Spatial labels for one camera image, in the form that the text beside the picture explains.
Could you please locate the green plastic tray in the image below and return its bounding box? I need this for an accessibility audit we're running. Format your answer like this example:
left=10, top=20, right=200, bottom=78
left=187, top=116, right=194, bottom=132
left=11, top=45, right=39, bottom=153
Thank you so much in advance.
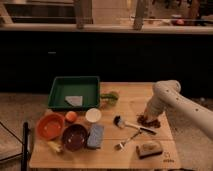
left=48, top=76, right=100, bottom=111

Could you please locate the dark red grape bunch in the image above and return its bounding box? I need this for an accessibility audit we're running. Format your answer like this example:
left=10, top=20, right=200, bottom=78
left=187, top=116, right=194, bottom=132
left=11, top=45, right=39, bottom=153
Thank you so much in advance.
left=137, top=115, right=161, bottom=128

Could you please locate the dark maroon bowl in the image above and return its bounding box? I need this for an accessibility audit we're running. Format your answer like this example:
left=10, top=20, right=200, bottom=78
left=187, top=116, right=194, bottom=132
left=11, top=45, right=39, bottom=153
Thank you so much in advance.
left=61, top=124, right=88, bottom=151

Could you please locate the orange fruit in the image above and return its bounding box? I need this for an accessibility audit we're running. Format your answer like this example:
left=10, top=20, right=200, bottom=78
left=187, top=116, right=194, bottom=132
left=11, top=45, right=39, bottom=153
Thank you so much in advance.
left=65, top=111, right=77, bottom=123

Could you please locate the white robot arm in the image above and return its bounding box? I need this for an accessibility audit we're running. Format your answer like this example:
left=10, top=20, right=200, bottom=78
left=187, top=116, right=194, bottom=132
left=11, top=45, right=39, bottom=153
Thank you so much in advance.
left=144, top=80, right=213, bottom=141

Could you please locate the black dish brush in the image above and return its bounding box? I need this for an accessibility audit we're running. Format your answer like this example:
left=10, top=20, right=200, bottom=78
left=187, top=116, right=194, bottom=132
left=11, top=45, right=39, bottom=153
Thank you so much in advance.
left=113, top=116, right=156, bottom=135

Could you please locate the grey cloth in tray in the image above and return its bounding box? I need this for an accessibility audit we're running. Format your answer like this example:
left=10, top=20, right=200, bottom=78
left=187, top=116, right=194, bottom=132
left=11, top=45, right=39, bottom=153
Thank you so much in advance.
left=65, top=96, right=83, bottom=106

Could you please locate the orange red bowl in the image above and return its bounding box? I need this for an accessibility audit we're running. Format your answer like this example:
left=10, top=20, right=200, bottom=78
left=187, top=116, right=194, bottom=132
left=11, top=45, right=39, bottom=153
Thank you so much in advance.
left=36, top=113, right=65, bottom=141

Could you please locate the black chair frame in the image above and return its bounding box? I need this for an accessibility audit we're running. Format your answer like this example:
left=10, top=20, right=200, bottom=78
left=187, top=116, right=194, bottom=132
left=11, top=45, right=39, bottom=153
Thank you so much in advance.
left=0, top=122, right=30, bottom=171

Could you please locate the blue sponge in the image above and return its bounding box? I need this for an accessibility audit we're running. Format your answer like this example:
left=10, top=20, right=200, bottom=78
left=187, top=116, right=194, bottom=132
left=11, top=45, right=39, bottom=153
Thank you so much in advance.
left=87, top=124, right=104, bottom=149

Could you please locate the green leafy vegetable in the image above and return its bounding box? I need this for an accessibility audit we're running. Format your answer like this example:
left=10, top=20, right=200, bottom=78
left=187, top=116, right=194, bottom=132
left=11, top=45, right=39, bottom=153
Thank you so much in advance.
left=100, top=91, right=119, bottom=106

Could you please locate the brown wooden block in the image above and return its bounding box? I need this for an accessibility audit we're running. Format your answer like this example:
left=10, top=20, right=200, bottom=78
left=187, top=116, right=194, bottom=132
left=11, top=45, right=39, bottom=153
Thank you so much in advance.
left=136, top=141, right=163, bottom=159

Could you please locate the white cup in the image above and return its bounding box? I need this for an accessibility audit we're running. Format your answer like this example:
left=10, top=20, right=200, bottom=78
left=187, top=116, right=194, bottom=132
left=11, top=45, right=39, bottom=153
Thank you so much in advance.
left=85, top=108, right=102, bottom=123

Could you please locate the silver fork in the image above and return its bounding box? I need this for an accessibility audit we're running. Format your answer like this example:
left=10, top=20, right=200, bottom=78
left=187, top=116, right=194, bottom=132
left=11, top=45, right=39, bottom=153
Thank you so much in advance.
left=114, top=130, right=142, bottom=151

